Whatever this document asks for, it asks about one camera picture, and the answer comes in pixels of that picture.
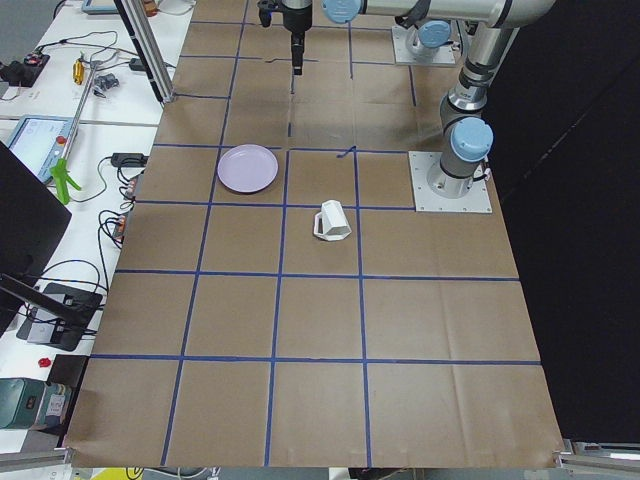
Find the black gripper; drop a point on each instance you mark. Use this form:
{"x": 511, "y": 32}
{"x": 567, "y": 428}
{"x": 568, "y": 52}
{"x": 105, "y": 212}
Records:
{"x": 297, "y": 20}

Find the white faceted cup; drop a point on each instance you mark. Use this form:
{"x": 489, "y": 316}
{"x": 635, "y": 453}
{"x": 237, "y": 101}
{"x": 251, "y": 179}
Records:
{"x": 330, "y": 223}

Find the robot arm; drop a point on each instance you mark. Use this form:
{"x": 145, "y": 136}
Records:
{"x": 432, "y": 33}
{"x": 467, "y": 138}

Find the lilac plate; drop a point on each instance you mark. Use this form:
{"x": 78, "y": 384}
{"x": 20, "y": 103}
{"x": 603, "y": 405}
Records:
{"x": 247, "y": 168}

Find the black power adapter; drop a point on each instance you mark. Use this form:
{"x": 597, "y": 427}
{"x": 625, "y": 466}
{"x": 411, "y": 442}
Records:
{"x": 128, "y": 160}

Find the yellow tool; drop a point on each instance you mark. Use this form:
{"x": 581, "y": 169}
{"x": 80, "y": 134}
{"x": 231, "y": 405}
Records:
{"x": 78, "y": 72}

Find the brown paper table cover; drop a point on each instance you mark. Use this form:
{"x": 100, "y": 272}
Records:
{"x": 233, "y": 336}

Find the blue teach pendant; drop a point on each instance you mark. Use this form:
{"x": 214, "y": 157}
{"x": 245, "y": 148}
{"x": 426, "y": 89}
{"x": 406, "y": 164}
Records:
{"x": 38, "y": 142}

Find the black monitor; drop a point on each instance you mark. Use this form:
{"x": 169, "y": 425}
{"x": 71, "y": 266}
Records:
{"x": 33, "y": 221}

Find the black monitor stand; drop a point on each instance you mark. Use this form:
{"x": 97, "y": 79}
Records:
{"x": 60, "y": 316}

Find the green box device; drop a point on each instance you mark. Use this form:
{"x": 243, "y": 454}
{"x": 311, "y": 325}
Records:
{"x": 33, "y": 404}

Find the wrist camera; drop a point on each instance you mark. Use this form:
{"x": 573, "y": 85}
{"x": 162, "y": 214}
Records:
{"x": 266, "y": 9}

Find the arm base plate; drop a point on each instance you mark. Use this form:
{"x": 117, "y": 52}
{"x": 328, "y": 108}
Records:
{"x": 436, "y": 192}
{"x": 409, "y": 50}

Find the aluminium frame post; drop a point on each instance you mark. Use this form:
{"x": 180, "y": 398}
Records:
{"x": 139, "y": 30}

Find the green handled grabber stick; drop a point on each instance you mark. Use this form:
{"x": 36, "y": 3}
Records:
{"x": 59, "y": 171}

